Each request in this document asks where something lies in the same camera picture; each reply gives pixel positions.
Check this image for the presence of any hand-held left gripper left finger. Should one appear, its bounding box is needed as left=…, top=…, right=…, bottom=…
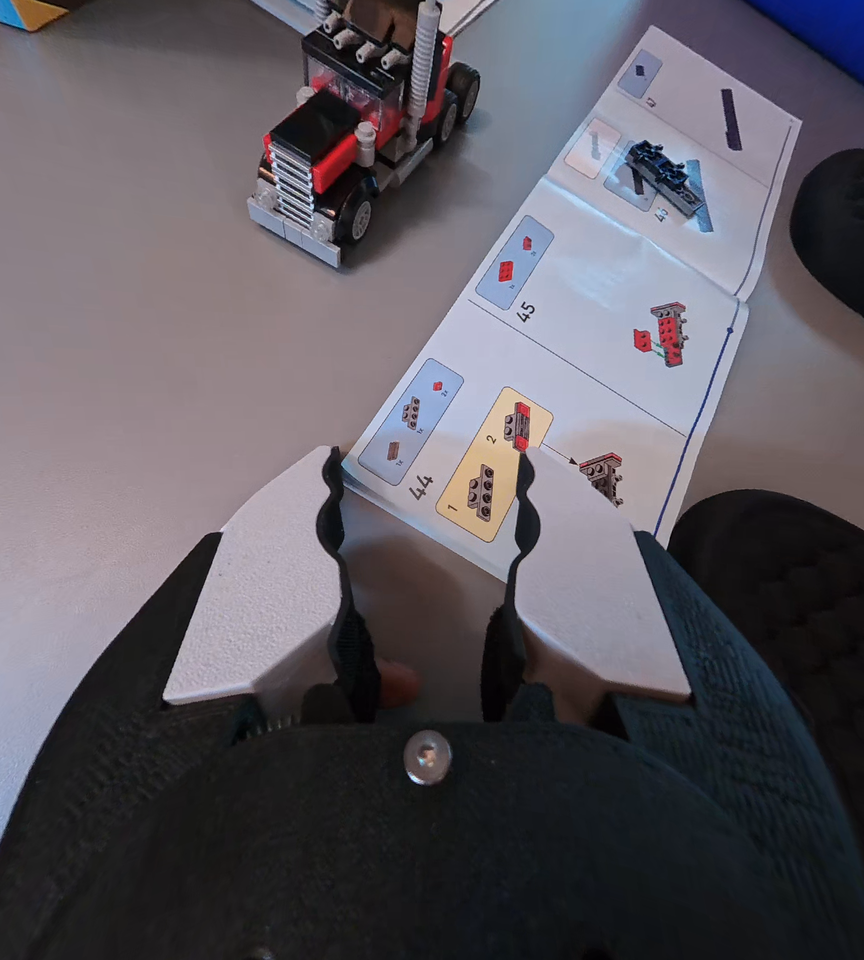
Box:
left=162, top=447, right=380, bottom=721

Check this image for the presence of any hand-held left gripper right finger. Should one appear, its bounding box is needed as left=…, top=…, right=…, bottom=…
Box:
left=480, top=447, right=692, bottom=721

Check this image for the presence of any open lego instruction booklet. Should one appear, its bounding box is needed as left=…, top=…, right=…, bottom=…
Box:
left=342, top=26, right=803, bottom=579

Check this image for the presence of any large blue plastic bin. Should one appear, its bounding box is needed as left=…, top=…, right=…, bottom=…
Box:
left=747, top=0, right=864, bottom=114

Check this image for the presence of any lego set box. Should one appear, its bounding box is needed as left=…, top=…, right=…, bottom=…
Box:
left=0, top=0, right=80, bottom=34

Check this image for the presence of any dark lego plate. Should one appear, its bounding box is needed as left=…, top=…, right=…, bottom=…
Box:
left=623, top=140, right=706, bottom=216

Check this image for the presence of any red black lego vehicle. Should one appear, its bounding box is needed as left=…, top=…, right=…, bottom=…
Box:
left=246, top=0, right=482, bottom=271

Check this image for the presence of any closed lego instruction booklet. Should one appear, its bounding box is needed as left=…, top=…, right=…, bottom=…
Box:
left=252, top=0, right=500, bottom=39

